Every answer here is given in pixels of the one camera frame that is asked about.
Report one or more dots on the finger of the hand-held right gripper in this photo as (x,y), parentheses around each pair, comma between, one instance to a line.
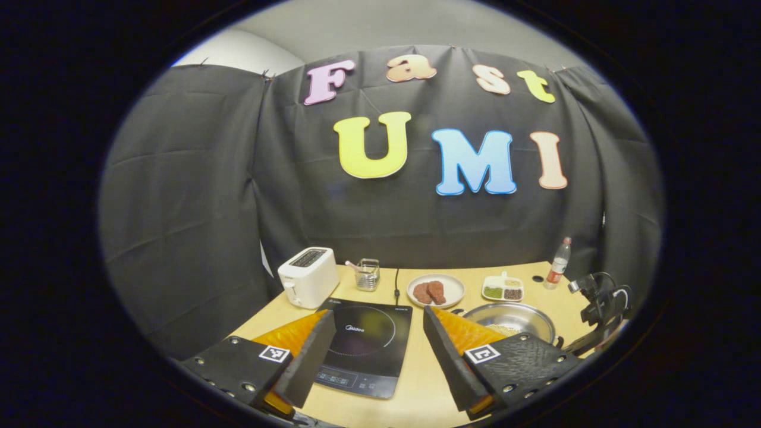
(585,343)

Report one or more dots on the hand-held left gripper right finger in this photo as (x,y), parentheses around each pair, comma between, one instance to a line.
(446,362)

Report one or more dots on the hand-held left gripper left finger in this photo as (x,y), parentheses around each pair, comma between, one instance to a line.
(309,362)

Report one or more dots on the black induction cooktop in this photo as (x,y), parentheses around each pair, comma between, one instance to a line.
(368,339)

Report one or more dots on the heap of yellow soybeans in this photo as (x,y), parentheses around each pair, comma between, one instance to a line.
(505,330)

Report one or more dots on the clear plastic bottle red label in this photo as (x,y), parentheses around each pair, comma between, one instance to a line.
(557,267)

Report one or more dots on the red meat patty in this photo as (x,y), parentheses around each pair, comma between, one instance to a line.
(421,293)
(437,292)

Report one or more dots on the white round plate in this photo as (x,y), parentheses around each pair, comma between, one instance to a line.
(455,288)

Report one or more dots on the white toaster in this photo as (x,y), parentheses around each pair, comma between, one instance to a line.
(306,279)

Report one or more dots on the heap of green beans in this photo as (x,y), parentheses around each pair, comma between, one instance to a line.
(493,292)

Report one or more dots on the heap of dark red beans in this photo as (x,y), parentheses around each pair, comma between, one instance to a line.
(513,293)

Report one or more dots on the white divided dish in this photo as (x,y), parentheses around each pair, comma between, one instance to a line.
(498,282)

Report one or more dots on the pink white stick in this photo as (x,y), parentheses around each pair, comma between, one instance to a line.
(352,265)

